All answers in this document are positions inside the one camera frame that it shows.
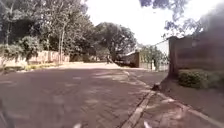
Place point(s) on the person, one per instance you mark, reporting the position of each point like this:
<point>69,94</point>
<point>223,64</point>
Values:
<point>108,59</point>

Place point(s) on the reddish wall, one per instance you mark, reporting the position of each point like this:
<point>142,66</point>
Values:
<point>43,56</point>

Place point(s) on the low dark wall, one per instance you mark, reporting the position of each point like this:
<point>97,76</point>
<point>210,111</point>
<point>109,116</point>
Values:
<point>128,60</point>

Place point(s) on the white gate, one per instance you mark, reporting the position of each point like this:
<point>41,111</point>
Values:
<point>161,50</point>

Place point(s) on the pale kerb strip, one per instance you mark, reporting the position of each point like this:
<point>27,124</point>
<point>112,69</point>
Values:
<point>138,111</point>

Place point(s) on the red brick path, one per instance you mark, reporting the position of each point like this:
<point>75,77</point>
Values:
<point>73,93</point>

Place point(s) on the brown wall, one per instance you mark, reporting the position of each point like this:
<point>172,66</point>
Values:
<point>196,53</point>

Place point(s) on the tree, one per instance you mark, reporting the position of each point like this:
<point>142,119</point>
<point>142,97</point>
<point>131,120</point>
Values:
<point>176,16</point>

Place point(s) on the robot's own part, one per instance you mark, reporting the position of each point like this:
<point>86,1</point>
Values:
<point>147,125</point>

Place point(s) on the green hedge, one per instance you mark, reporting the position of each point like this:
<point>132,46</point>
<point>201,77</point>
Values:
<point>193,78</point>

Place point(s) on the grass verge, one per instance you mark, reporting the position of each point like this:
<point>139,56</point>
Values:
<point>33,66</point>

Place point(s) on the pale kerb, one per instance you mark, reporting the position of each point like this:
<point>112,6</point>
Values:
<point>193,111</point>

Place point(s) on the row of trees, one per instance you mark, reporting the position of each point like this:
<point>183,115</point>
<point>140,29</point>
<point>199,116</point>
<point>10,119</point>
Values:
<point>63,26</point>

